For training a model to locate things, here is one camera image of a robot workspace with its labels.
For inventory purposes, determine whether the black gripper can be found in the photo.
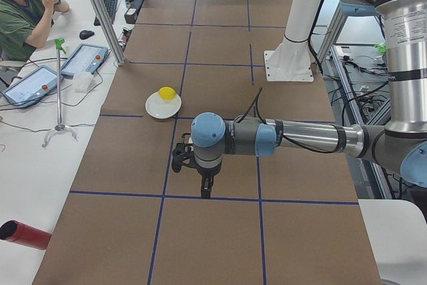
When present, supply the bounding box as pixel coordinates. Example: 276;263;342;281
199;168;216;199

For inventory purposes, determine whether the silver stand with green clip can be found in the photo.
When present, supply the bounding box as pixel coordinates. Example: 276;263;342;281
41;38;77;148

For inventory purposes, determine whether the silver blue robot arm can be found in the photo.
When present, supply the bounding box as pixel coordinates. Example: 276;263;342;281
189;0;426;198

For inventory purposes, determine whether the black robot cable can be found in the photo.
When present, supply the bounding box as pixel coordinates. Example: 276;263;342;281
238;87;344;154

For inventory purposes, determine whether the black box on table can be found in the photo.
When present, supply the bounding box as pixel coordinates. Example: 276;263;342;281
124;0;143;25

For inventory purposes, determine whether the near blue teach pendant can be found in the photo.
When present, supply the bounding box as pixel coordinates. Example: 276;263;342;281
1;65;57;108

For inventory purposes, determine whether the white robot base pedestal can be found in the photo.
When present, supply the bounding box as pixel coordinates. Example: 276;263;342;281
264;0;322;82

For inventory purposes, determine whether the aluminium frame post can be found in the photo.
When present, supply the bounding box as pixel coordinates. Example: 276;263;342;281
90;0;125;67

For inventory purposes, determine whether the yellow lemon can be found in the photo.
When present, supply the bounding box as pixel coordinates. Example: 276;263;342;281
158;86;177;100

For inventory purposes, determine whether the blue teach pendant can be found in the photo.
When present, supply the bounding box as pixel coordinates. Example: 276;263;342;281
1;65;57;108
61;43;109;78

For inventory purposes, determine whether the black computer mouse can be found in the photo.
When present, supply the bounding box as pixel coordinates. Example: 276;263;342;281
79;30;95;40

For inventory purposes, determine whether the red cylinder tube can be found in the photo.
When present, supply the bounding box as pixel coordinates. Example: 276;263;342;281
1;220;51;250

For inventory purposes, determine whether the brown paper table cover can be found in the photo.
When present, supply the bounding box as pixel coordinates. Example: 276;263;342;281
34;0;380;284

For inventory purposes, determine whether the white cloth pad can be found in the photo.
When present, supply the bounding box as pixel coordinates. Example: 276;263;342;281
73;71;94;93

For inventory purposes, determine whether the person in green shirt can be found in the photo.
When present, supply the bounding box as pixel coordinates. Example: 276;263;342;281
1;0;70;61

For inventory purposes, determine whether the far blue teach pendant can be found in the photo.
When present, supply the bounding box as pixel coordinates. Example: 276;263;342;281
61;43;109;78

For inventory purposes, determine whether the white plate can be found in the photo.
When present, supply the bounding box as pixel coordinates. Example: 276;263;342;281
145;91;181;119

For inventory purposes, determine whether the aluminium side rack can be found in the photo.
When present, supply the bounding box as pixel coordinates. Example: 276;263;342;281
316;11;427;199

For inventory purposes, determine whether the black keyboard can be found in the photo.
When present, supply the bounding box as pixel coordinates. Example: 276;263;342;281
103;0;118;24

